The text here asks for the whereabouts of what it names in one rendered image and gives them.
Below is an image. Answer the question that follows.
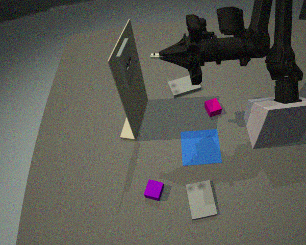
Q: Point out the magenta cube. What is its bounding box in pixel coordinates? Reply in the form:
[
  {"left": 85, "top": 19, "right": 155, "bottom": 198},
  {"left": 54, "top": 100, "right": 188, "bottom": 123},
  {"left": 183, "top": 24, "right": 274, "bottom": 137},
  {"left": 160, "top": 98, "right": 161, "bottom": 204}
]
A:
[{"left": 205, "top": 98, "right": 222, "bottom": 117}]

